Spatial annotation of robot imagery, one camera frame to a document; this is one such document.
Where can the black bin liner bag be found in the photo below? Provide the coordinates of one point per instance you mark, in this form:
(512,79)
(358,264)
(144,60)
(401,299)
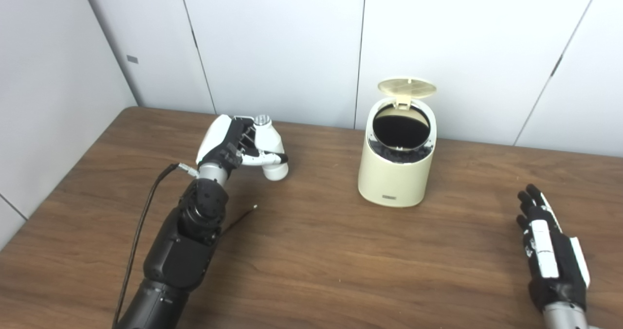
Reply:
(401,132)

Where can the small grey wall sticker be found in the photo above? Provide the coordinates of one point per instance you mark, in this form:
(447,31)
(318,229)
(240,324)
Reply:
(132,59)

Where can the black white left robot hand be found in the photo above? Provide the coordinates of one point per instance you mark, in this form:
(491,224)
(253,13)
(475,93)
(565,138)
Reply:
(216,139)

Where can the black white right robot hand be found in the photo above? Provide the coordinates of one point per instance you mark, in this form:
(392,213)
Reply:
(559,265)

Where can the small white plastic bottle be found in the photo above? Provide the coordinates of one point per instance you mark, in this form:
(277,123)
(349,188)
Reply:
(271,141)

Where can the cream-colored round bin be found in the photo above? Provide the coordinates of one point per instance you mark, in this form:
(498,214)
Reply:
(394,183)

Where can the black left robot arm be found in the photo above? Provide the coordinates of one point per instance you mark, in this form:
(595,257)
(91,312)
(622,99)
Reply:
(185,251)

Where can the cream round bin lid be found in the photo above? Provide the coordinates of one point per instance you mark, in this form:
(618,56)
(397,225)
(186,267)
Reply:
(406,88)

